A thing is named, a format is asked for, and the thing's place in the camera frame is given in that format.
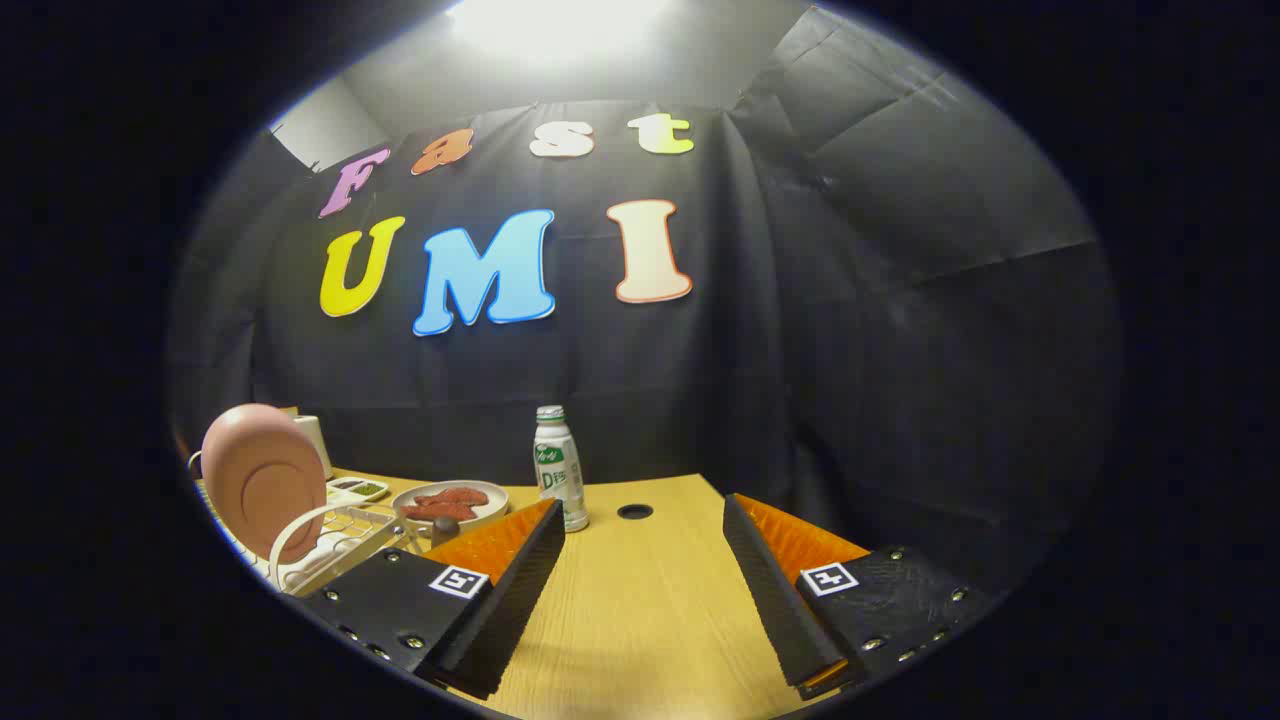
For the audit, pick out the white toaster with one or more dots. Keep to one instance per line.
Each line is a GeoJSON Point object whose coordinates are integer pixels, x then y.
{"type": "Point", "coordinates": [315, 440]}

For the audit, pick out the beige round plate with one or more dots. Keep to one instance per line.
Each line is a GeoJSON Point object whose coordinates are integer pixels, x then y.
{"type": "Point", "coordinates": [500, 506]}

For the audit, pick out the white divided grain tray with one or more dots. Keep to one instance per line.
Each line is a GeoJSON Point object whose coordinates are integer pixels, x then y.
{"type": "Point", "coordinates": [350, 495]}

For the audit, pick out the brown meat piece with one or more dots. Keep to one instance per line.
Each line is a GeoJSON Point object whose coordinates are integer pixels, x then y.
{"type": "Point", "coordinates": [440, 512]}
{"type": "Point", "coordinates": [455, 495]}

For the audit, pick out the white drink bottle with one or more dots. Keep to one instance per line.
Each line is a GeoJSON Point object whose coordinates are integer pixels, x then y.
{"type": "Point", "coordinates": [558, 470]}

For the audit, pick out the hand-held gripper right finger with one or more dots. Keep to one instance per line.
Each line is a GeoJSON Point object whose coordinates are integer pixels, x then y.
{"type": "Point", "coordinates": [775, 600]}

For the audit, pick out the pink plate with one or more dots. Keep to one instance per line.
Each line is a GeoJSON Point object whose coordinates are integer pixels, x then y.
{"type": "Point", "coordinates": [262, 480]}

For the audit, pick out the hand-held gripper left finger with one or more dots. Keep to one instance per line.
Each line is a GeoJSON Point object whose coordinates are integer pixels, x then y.
{"type": "Point", "coordinates": [500, 610]}

